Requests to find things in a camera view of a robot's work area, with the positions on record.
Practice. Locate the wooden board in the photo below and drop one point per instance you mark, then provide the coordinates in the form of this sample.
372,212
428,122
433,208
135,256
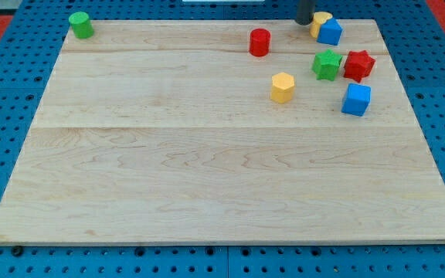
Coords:
163,133

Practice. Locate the yellow hexagon block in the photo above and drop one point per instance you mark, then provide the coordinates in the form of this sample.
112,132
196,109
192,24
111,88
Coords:
282,89

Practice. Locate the red cylinder block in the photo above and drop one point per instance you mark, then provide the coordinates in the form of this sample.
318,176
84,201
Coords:
259,42

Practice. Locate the green star block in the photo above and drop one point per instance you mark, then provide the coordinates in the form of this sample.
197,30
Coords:
326,65

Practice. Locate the blue cube block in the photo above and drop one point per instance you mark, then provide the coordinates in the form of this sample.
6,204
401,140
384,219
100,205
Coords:
356,99

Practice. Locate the blue triangle block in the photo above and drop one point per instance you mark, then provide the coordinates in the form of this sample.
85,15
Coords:
330,32

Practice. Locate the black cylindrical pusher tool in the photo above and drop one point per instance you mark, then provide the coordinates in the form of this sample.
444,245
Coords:
305,11

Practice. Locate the yellow heart block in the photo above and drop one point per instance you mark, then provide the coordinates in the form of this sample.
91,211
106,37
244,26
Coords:
319,19

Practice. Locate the red star block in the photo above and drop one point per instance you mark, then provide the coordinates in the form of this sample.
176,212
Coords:
358,65

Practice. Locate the green cylinder block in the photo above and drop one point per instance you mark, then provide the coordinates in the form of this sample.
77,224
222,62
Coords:
81,25

